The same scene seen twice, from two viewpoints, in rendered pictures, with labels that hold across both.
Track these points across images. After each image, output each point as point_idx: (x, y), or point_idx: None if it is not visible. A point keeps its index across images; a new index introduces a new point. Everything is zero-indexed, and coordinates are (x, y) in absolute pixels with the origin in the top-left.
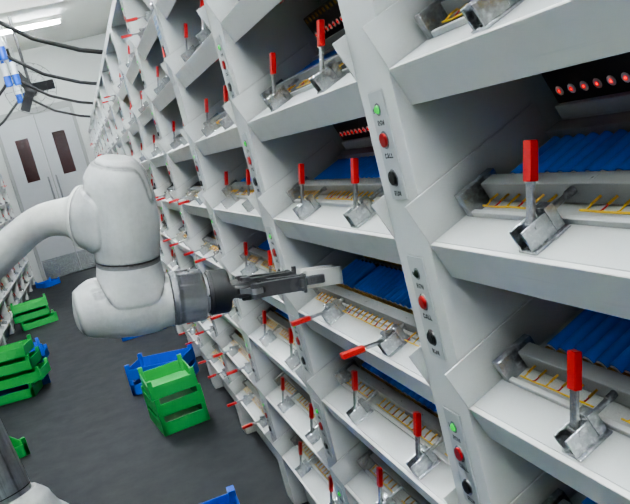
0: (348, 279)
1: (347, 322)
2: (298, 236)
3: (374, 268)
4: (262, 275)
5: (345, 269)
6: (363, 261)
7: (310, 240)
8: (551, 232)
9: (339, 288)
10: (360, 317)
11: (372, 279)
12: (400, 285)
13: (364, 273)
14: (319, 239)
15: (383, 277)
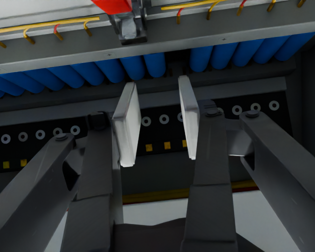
0: (223, 49)
1: (34, 3)
2: (258, 206)
3: (189, 62)
4: (281, 217)
5: (290, 48)
6: (239, 65)
7: (156, 212)
8: None
9: (196, 45)
10: (15, 22)
11: (124, 67)
12: None
13: (192, 60)
14: (61, 234)
15: (86, 78)
